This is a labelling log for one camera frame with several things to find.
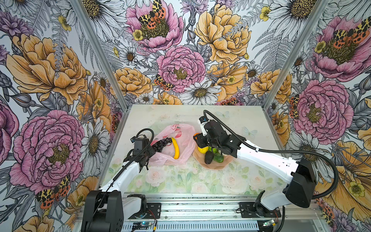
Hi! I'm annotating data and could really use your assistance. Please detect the bright green fake fruit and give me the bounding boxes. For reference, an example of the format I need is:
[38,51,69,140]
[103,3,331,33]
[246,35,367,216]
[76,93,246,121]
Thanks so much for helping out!
[209,147,218,153]

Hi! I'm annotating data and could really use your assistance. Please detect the yellow fake lemon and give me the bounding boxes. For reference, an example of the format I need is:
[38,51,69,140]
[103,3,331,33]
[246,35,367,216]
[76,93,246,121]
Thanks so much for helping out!
[198,147,209,154]

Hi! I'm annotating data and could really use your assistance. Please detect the dark fake avocado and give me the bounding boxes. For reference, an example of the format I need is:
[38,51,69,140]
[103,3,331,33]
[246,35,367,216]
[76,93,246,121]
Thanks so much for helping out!
[204,151,214,165]

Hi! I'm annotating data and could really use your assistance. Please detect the green fake lime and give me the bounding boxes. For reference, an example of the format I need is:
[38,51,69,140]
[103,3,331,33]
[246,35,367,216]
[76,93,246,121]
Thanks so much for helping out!
[213,153,224,163]

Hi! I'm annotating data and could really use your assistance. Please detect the pink flower-shaped bowl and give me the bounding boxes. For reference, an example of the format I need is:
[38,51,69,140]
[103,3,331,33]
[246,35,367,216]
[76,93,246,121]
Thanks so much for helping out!
[193,146,235,170]

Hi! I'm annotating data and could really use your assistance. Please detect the pink plastic bag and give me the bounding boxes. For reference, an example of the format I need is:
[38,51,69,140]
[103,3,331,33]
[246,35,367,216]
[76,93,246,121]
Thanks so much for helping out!
[149,124,195,166]

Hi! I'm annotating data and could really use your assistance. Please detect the yellow fake fruit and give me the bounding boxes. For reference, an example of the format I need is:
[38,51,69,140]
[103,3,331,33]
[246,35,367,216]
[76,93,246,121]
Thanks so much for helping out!
[172,137,180,160]

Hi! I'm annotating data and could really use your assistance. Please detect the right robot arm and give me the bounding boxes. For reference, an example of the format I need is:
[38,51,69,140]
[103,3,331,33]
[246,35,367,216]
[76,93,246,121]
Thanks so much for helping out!
[193,116,316,217]

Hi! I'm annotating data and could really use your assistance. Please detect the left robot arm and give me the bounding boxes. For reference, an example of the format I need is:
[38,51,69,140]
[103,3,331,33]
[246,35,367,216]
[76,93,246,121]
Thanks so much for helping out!
[81,137,155,232]

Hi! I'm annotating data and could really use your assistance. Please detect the dark fake grapes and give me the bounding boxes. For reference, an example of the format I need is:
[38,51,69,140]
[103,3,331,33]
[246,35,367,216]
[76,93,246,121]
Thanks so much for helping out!
[152,138,173,153]

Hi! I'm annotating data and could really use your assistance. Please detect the green circuit board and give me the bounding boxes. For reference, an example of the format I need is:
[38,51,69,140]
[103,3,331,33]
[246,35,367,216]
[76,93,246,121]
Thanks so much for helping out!
[131,221,157,232]

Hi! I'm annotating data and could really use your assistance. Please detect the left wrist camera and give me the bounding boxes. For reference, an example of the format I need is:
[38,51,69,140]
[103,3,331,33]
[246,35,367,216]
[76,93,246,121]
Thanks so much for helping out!
[130,136,143,144]

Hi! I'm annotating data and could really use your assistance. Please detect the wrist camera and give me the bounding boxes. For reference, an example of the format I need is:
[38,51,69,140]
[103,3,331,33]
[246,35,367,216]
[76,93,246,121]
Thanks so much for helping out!
[198,116,208,136]
[130,136,143,144]

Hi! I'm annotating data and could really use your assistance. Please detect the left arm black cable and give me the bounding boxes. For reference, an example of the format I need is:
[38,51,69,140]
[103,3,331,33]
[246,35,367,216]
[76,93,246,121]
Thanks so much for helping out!
[86,128,155,221]

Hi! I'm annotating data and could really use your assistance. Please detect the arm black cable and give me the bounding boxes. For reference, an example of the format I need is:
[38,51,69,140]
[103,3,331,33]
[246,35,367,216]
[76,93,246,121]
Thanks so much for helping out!
[202,109,340,232]
[86,128,155,221]

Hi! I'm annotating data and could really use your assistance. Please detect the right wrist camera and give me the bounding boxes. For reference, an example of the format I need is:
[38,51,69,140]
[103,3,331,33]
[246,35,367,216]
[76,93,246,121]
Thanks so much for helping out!
[198,116,208,136]

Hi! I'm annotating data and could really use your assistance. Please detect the aluminium rail frame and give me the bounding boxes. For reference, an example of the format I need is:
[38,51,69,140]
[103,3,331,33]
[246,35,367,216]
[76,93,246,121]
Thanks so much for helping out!
[73,194,328,232]

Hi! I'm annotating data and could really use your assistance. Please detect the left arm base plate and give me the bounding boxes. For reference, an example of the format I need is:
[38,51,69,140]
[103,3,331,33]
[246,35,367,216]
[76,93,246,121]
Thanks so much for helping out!
[130,203,162,219]

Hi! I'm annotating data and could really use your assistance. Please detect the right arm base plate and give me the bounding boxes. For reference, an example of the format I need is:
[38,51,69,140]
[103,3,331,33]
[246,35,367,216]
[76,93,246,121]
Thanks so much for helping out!
[236,202,281,218]

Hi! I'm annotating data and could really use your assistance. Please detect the white vented cable duct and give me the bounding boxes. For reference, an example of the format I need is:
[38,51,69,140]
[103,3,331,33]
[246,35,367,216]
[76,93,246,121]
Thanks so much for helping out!
[121,221,260,232]

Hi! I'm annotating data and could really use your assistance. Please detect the left aluminium corner post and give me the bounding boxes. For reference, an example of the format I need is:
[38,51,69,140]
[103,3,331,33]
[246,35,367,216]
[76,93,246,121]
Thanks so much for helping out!
[68,0,129,112]

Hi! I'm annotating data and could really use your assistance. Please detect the aluminium corner post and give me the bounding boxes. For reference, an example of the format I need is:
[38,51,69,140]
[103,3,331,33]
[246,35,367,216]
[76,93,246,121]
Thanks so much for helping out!
[263,0,329,110]
[68,0,129,112]

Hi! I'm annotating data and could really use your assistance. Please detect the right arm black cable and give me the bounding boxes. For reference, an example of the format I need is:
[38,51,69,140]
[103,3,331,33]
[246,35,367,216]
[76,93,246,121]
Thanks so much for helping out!
[202,109,340,232]

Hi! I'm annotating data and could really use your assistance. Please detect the right aluminium corner post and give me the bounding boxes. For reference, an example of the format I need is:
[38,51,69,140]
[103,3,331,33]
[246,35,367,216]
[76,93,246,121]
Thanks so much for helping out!
[263,0,329,110]

